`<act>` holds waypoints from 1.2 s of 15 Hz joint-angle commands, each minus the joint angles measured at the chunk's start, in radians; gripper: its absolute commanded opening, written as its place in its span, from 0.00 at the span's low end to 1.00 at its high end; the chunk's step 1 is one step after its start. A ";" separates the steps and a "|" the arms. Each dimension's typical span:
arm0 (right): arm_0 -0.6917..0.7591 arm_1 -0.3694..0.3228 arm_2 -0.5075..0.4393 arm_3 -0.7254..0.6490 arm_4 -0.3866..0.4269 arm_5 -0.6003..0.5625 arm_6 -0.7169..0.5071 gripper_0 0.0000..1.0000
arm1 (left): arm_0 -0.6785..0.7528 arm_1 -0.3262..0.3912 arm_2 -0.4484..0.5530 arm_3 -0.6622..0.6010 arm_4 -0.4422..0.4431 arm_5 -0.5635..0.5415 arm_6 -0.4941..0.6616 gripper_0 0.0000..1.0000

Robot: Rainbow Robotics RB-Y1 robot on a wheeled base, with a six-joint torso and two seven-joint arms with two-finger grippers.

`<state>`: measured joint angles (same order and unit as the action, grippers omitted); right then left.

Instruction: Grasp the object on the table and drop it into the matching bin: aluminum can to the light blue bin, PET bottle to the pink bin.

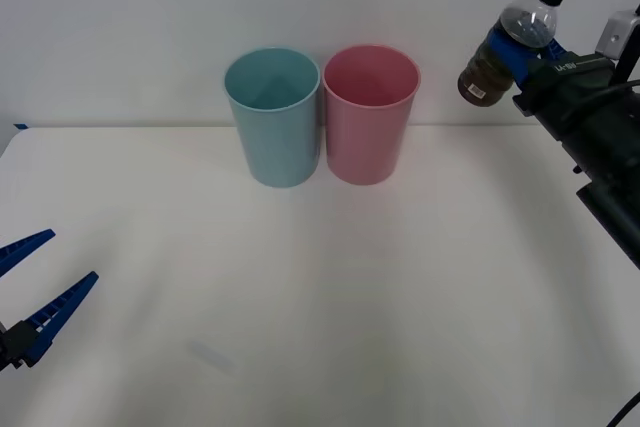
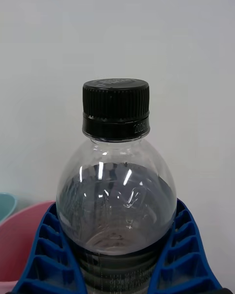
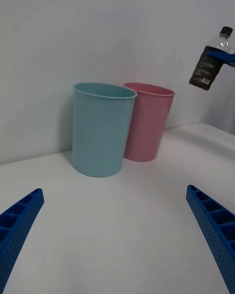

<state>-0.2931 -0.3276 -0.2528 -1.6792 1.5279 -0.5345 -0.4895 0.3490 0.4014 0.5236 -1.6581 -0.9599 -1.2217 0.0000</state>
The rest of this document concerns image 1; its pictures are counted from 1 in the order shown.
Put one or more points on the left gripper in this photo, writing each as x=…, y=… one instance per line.
x=2, y=347

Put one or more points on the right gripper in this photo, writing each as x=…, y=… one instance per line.
x=585, y=112

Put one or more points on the brown drink bottle black cap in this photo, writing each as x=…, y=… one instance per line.
x=483, y=81

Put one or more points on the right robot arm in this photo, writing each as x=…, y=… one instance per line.
x=616, y=219

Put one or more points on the pink plastic bin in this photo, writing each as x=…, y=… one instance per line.
x=365, y=147

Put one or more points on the pale blue plastic bin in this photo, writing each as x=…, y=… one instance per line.
x=280, y=147

